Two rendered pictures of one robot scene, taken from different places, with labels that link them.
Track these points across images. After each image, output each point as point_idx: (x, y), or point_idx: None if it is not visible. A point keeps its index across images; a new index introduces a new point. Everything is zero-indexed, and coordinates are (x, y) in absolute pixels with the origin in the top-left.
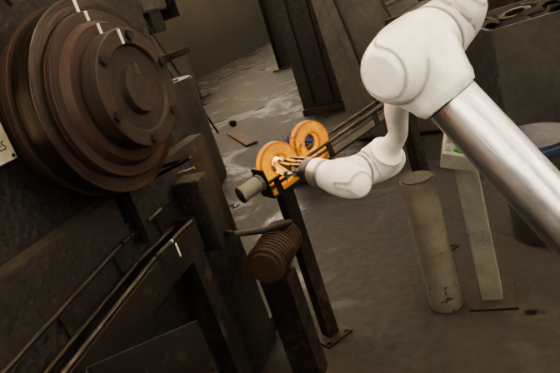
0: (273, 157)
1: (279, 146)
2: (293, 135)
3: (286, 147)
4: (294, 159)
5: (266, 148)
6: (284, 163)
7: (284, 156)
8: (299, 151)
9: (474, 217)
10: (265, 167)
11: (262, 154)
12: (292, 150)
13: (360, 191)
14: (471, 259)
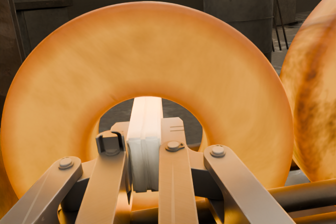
0: (113, 104)
1: (179, 48)
2: (331, 9)
3: (231, 72)
4: (224, 200)
5: (68, 23)
6: (89, 207)
7: (200, 121)
8: (326, 128)
9: None
10: (34, 143)
11: (31, 54)
12: (277, 106)
13: None
14: None
